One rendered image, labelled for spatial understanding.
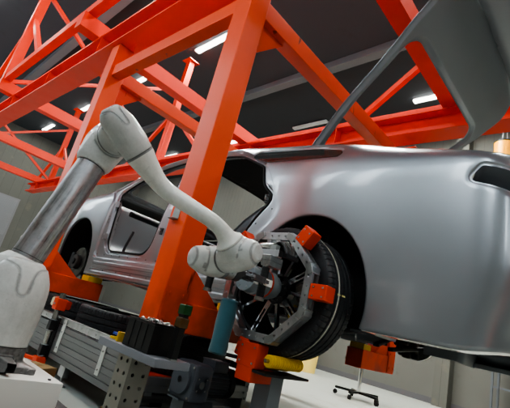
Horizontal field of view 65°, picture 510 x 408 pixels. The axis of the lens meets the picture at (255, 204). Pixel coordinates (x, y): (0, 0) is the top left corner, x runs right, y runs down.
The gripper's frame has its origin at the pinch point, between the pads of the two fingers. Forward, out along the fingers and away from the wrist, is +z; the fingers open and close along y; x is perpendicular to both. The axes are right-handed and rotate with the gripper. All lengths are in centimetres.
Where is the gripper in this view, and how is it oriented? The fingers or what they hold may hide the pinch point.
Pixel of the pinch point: (263, 282)
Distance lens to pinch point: 177.3
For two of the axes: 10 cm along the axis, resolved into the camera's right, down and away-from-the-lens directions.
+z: 6.4, 3.7, 6.7
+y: 7.3, -0.3, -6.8
